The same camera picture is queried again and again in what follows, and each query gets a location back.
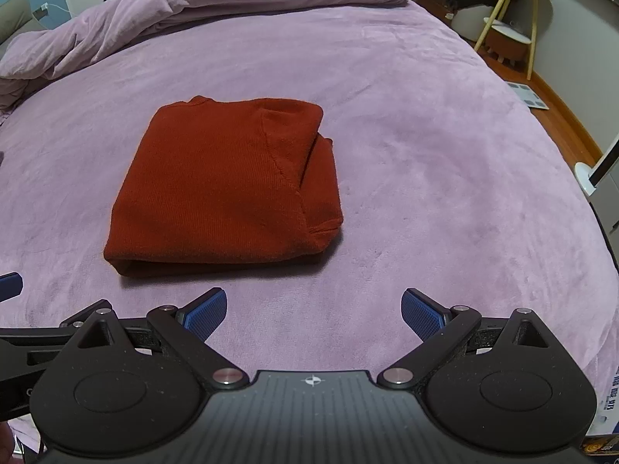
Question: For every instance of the red knitted sweater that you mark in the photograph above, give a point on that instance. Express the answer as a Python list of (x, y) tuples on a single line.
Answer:
[(218, 185)]

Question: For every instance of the purple bed sheet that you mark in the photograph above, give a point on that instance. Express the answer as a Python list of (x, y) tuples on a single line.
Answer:
[(448, 183)]

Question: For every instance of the white floor stand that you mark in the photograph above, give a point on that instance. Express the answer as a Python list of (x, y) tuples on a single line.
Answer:
[(588, 177)]

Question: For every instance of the grey headboard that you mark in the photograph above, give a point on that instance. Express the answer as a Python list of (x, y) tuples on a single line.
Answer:
[(16, 17)]

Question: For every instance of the purple rolled duvet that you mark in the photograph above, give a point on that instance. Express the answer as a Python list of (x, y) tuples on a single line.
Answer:
[(37, 58)]

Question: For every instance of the white round stool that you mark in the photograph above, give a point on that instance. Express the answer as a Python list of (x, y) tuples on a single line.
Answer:
[(507, 43)]

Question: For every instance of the white charger with cable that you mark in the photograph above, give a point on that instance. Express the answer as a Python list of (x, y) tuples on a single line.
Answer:
[(43, 10)]

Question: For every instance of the blue white box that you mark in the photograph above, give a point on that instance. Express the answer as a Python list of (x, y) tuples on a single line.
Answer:
[(602, 437)]

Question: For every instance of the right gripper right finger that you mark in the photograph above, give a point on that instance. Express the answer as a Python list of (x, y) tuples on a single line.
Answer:
[(507, 386)]

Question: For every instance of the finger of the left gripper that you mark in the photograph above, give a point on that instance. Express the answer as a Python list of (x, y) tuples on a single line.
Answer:
[(11, 285)]

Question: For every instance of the bathroom scale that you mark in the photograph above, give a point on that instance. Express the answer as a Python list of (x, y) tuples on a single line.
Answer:
[(528, 96)]

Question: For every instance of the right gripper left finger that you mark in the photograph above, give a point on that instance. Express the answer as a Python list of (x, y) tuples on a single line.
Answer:
[(117, 390)]

